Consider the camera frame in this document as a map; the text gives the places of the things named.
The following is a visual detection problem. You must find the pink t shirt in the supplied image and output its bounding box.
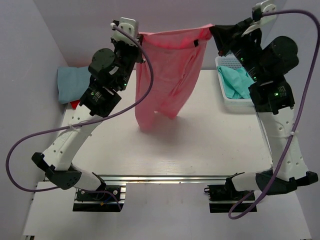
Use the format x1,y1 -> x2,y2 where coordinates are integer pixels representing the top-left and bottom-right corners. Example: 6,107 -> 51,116
135,24 -> 212,131

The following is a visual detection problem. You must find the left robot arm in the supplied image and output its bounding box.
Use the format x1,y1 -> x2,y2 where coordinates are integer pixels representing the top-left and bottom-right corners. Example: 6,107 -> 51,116
31,35 -> 144,191

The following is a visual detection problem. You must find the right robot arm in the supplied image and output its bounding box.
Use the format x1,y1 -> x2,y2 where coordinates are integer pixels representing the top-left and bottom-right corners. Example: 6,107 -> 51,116
209,19 -> 319,198

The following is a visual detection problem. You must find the white plastic basket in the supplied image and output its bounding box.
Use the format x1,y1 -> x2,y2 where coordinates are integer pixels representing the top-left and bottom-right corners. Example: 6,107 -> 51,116
215,55 -> 254,108

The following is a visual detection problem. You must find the teal t shirt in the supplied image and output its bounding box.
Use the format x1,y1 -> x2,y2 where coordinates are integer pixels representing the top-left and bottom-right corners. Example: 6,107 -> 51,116
217,66 -> 254,100

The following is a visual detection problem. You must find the folded blue-grey t shirt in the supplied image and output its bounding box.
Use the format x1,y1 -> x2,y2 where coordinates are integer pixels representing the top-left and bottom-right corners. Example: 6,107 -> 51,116
57,66 -> 91,104

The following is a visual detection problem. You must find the folded red t shirt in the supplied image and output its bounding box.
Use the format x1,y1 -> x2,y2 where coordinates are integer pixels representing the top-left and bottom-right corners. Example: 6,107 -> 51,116
70,100 -> 80,110

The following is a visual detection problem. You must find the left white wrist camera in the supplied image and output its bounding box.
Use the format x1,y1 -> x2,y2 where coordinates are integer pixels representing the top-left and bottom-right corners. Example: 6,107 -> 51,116
110,17 -> 139,44

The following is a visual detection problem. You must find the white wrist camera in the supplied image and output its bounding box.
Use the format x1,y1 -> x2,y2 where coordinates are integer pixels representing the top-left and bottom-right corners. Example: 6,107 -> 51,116
110,17 -> 139,44
242,0 -> 277,37

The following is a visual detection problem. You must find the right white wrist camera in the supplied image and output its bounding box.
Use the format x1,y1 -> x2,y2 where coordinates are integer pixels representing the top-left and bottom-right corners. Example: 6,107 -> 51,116
242,0 -> 277,37

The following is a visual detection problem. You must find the aluminium table rail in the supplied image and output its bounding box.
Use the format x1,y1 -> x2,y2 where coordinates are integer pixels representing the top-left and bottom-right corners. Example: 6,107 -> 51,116
99,174 -> 228,185

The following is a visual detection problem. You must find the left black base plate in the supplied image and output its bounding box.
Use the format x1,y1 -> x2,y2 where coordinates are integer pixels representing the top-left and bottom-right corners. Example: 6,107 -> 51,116
72,181 -> 126,213

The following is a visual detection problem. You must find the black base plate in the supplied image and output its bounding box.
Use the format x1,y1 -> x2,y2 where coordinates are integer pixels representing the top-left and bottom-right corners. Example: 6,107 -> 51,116
72,181 -> 126,213
204,184 -> 256,214

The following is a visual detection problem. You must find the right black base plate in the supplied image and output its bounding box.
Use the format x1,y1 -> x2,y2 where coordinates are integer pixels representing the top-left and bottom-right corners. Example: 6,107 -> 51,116
204,184 -> 256,214

